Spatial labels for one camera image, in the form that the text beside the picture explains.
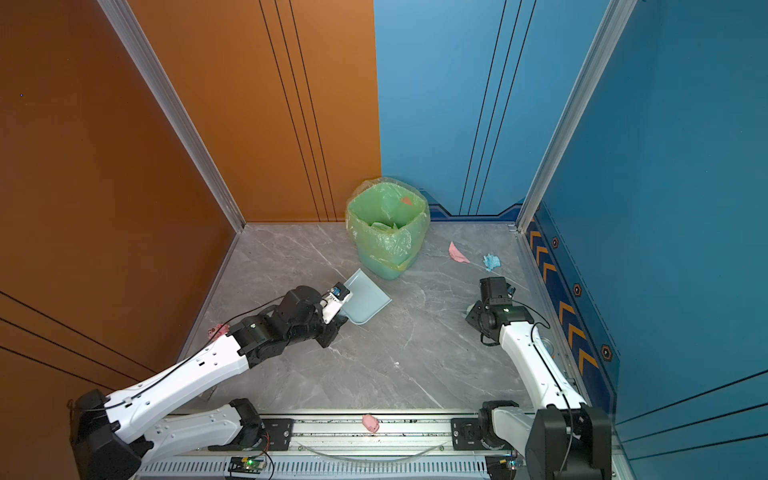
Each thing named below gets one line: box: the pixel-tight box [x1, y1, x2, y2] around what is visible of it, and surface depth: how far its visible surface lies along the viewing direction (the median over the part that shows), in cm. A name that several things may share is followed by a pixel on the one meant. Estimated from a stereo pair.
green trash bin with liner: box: [345, 176, 431, 281], surface depth 97 cm
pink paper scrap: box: [448, 241, 471, 264], surface depth 114 cm
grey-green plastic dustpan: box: [342, 268, 392, 325], surface depth 79 cm
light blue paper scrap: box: [483, 253, 501, 272], surface depth 110 cm
